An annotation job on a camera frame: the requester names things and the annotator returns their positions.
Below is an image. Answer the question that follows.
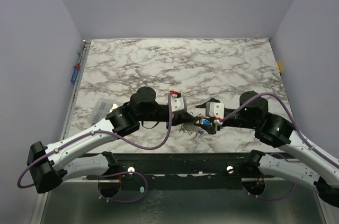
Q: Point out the clear plastic parts box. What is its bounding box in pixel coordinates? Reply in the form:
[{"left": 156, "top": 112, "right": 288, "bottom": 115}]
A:
[{"left": 89, "top": 98, "right": 118, "bottom": 124}]

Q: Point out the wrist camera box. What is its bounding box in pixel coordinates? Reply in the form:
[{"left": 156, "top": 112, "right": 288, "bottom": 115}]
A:
[
  {"left": 170, "top": 91, "right": 187, "bottom": 114},
  {"left": 206, "top": 103, "right": 225, "bottom": 126}
]

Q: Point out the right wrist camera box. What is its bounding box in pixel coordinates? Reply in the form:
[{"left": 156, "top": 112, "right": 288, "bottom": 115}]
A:
[{"left": 206, "top": 103, "right": 225, "bottom": 126}]

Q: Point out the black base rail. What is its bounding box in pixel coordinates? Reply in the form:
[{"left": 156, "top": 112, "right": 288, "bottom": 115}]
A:
[{"left": 87, "top": 151, "right": 276, "bottom": 191}]

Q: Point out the steel key organizer plate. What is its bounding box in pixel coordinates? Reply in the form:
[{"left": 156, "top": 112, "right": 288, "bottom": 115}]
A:
[{"left": 180, "top": 123, "right": 204, "bottom": 135}]

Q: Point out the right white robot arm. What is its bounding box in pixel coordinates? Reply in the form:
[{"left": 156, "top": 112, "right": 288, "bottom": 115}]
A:
[{"left": 197, "top": 91, "right": 338, "bottom": 207}]

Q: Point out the blue red wall clamp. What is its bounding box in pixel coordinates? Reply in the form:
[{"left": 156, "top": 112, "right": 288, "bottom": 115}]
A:
[{"left": 70, "top": 51, "right": 82, "bottom": 84}]

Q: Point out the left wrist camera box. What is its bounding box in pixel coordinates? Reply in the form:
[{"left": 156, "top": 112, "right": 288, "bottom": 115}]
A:
[{"left": 170, "top": 91, "right": 187, "bottom": 114}]

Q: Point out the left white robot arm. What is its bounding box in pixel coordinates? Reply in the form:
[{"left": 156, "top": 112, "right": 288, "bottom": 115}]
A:
[{"left": 26, "top": 86, "right": 197, "bottom": 194}]

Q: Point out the blue tag key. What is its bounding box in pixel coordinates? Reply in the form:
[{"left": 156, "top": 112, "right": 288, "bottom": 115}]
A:
[{"left": 200, "top": 119, "right": 210, "bottom": 126}]

